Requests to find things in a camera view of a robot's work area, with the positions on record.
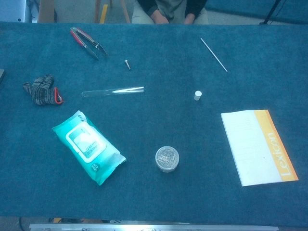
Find transparent glass test tube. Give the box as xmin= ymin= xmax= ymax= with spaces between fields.
xmin=81 ymin=86 xmax=145 ymax=98

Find blue felt table cloth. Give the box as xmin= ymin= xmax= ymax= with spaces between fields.
xmin=0 ymin=21 xmax=308 ymax=228

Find round clear clip container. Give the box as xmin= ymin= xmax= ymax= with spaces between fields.
xmin=155 ymin=145 xmax=180 ymax=173

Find teal wet wipes pack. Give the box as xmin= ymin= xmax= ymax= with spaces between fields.
xmin=51 ymin=110 xmax=127 ymax=186

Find thin white rod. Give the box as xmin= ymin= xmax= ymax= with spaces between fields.
xmin=200 ymin=38 xmax=228 ymax=73

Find white orange Lexicon book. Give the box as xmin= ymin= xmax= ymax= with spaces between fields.
xmin=220 ymin=109 xmax=299 ymax=187

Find seated person in dark jacket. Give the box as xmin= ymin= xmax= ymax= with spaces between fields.
xmin=131 ymin=0 xmax=209 ymax=25

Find striped knit work glove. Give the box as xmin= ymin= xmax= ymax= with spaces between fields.
xmin=23 ymin=74 xmax=64 ymax=106

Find brown cardboard box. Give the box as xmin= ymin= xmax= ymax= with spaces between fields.
xmin=37 ymin=0 xmax=56 ymax=24

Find black tripod stand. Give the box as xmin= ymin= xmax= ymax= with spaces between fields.
xmin=259 ymin=0 xmax=282 ymax=25

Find silver metal cabinet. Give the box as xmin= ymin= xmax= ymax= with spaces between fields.
xmin=0 ymin=0 xmax=39 ymax=23

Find red-handled metal tongs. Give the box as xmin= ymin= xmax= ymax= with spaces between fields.
xmin=70 ymin=26 xmax=108 ymax=61

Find aluminium frame rail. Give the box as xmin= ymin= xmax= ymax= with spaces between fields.
xmin=29 ymin=223 xmax=279 ymax=231

